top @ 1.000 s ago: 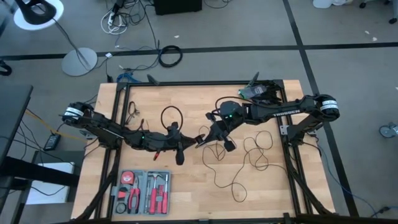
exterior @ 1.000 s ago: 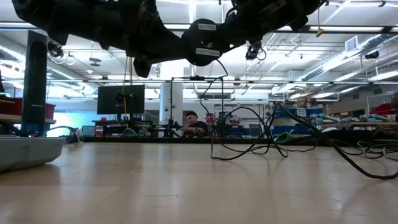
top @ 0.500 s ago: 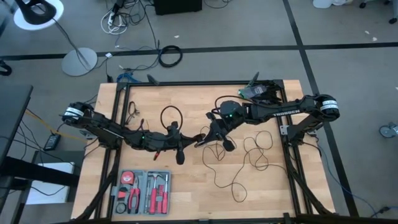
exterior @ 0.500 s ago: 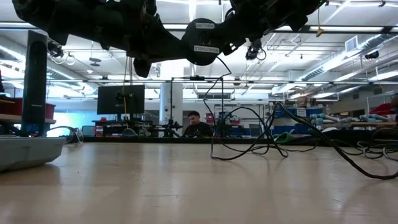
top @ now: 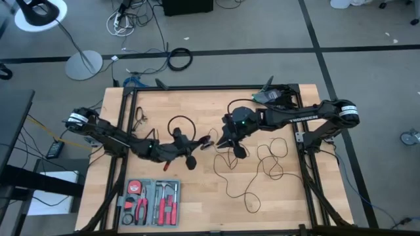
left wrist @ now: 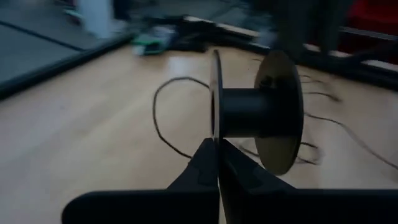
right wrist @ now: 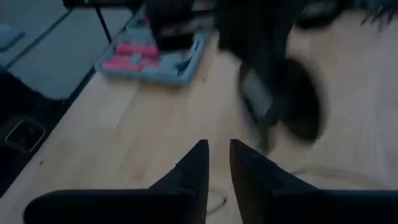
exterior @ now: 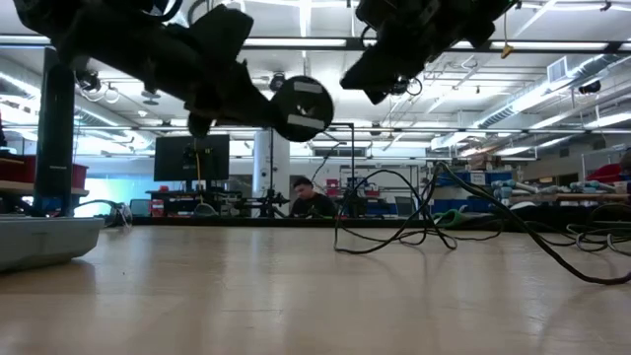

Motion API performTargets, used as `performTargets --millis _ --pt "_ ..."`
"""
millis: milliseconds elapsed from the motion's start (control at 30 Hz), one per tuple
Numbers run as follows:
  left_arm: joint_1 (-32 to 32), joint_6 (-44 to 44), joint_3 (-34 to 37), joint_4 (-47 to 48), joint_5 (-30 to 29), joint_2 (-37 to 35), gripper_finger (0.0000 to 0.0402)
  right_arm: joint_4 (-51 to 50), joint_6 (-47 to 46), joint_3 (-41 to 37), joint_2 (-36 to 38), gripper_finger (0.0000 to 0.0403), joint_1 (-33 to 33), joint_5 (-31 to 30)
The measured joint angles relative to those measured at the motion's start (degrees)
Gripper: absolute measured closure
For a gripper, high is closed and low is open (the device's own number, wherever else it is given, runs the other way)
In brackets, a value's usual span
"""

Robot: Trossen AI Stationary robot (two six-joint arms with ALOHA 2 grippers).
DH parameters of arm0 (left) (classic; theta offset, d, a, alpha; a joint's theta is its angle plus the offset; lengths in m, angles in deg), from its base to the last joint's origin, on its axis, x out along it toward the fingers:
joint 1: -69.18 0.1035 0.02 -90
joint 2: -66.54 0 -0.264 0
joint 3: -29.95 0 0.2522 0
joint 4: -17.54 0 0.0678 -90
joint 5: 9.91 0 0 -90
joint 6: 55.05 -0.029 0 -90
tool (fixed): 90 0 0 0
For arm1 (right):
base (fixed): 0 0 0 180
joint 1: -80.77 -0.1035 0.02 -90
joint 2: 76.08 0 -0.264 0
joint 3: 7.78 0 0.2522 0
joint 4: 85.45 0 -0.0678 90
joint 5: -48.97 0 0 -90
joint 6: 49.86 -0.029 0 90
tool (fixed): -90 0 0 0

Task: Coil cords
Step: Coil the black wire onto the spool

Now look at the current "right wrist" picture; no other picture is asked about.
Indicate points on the pink utility knife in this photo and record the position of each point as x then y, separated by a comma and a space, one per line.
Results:
124, 64

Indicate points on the small black camera box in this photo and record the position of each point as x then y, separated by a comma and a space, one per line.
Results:
25, 135

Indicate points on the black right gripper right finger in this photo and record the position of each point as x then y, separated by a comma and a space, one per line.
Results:
280, 202

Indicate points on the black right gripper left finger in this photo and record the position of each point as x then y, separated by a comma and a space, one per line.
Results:
155, 205

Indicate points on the black table edge rail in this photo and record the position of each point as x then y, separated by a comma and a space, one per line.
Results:
18, 102

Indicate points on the grey plastic tray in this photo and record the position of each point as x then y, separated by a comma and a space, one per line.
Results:
161, 73

